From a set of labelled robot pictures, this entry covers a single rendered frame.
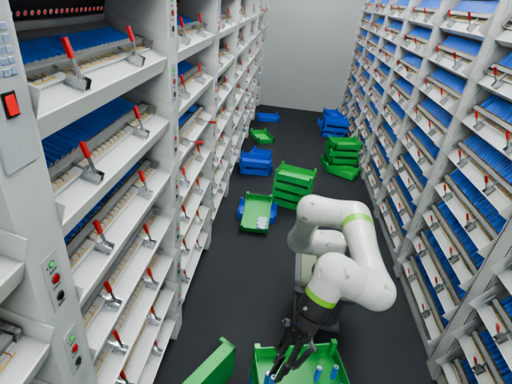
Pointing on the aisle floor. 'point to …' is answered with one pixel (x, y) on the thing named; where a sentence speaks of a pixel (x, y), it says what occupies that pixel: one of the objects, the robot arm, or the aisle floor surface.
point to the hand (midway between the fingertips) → (279, 369)
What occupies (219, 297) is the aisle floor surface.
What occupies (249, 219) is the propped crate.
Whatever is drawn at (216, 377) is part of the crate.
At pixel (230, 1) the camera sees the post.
